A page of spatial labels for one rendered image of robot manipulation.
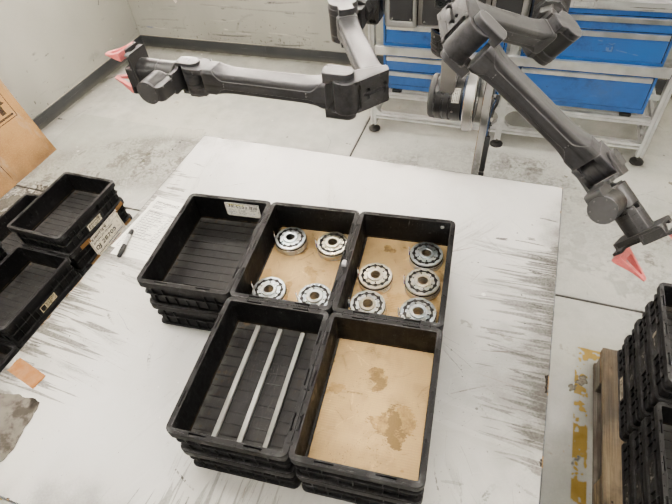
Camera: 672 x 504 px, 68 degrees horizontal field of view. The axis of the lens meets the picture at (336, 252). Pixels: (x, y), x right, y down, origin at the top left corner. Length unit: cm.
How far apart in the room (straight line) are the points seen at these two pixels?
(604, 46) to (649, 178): 84
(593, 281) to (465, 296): 121
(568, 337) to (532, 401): 105
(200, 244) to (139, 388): 50
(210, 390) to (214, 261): 47
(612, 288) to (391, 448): 178
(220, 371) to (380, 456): 49
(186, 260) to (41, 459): 69
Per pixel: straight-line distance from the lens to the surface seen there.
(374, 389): 134
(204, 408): 140
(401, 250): 162
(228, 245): 172
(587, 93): 332
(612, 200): 109
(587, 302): 270
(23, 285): 266
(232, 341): 148
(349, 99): 112
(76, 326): 190
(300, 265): 160
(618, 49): 322
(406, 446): 128
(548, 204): 205
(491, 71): 107
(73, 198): 280
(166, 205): 217
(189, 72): 128
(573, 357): 249
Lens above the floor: 203
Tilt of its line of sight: 47 degrees down
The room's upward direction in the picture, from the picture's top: 7 degrees counter-clockwise
